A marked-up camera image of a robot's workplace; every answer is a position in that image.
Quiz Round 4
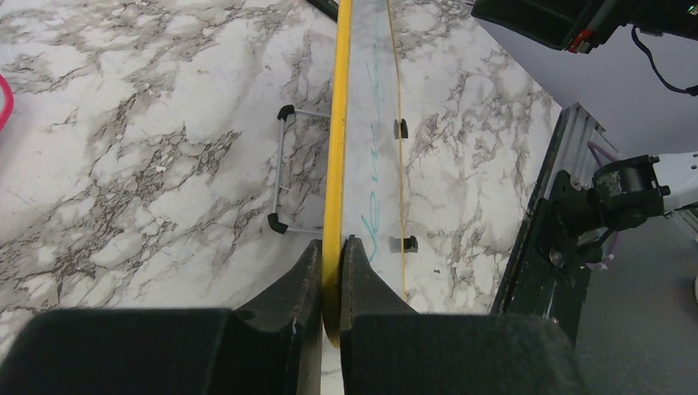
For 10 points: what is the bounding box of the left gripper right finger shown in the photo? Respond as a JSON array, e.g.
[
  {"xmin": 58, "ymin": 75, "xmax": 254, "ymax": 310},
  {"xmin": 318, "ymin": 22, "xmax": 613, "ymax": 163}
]
[{"xmin": 339, "ymin": 236, "xmax": 589, "ymax": 394}]

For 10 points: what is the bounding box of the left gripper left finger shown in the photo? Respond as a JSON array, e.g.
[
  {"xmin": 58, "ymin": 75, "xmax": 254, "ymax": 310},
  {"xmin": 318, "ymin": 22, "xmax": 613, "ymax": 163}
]
[{"xmin": 1, "ymin": 240, "xmax": 322, "ymax": 394}]

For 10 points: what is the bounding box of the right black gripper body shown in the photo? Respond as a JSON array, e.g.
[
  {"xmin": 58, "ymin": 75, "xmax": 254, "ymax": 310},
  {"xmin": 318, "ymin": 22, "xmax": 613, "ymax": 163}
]
[{"xmin": 472, "ymin": 0, "xmax": 697, "ymax": 53}]

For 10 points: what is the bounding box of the yellow framed whiteboard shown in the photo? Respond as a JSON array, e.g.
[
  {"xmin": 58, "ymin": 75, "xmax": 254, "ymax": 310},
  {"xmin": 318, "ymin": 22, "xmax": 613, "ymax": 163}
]
[{"xmin": 322, "ymin": 1, "xmax": 407, "ymax": 347}]

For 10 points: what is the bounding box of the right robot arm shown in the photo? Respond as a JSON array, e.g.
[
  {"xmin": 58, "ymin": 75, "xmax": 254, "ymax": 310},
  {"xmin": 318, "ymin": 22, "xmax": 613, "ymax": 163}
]
[{"xmin": 472, "ymin": 1, "xmax": 697, "ymax": 267}]

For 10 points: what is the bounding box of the pink framed whiteboard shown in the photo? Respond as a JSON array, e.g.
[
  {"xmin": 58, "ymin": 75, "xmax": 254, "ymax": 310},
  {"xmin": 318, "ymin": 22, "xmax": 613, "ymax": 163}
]
[{"xmin": 0, "ymin": 76, "xmax": 15, "ymax": 131}]

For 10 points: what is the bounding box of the orange black highlighter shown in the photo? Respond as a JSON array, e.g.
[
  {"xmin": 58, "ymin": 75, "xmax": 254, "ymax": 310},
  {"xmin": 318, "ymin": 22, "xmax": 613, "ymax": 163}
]
[{"xmin": 306, "ymin": 0, "xmax": 338, "ymax": 22}]

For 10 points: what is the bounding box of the wire whiteboard stand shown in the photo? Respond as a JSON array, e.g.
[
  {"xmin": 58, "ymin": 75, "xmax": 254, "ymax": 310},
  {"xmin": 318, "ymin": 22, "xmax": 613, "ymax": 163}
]
[{"xmin": 267, "ymin": 105, "xmax": 418, "ymax": 253}]

